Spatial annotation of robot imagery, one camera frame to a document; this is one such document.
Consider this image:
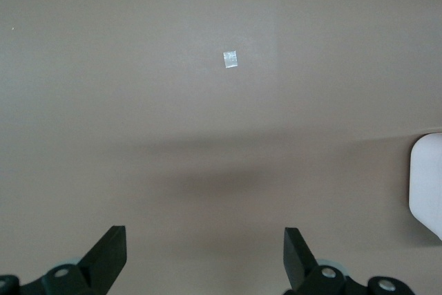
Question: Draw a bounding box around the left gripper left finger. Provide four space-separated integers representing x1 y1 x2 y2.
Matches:
0 225 127 295

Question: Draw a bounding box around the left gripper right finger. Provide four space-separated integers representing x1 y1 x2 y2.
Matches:
282 227 415 295

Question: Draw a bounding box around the white plastic tray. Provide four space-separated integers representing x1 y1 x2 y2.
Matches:
407 131 442 244

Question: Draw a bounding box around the small clear tape piece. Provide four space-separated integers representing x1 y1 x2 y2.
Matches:
222 50 240 70

